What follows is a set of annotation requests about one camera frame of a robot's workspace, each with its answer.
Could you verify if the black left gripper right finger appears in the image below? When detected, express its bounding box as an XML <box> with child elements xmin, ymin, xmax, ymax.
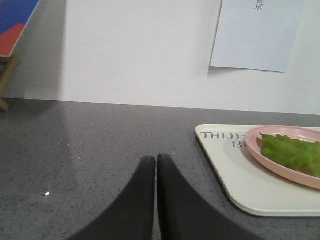
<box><xmin>157</xmin><ymin>154</ymin><xmax>259</xmax><ymax>240</ymax></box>

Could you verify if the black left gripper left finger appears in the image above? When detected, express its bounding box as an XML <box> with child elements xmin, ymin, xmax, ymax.
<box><xmin>70</xmin><ymin>156</ymin><xmax>156</xmax><ymax>240</ymax></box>

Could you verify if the cream bear serving tray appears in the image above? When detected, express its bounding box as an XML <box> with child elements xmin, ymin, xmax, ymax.
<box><xmin>195</xmin><ymin>124</ymin><xmax>320</xmax><ymax>217</ymax></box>

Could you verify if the pink plastic plate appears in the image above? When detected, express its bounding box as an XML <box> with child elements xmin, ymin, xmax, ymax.
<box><xmin>245</xmin><ymin>125</ymin><xmax>320</xmax><ymax>189</ymax></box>

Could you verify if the green lettuce leaf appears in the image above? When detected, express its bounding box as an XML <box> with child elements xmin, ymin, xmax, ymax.
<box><xmin>261</xmin><ymin>134</ymin><xmax>320</xmax><ymax>178</ymax></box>

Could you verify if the wooden easel stand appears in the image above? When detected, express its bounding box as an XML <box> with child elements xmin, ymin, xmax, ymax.
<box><xmin>0</xmin><ymin>55</ymin><xmax>21</xmax><ymax>111</ymax></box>

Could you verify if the colourful painting board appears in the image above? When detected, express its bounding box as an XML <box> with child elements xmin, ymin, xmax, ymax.
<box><xmin>0</xmin><ymin>0</ymin><xmax>40</xmax><ymax>57</ymax></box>

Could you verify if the white paper sheet on wall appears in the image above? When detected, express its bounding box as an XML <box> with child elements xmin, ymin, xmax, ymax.
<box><xmin>210</xmin><ymin>0</ymin><xmax>306</xmax><ymax>73</ymax></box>

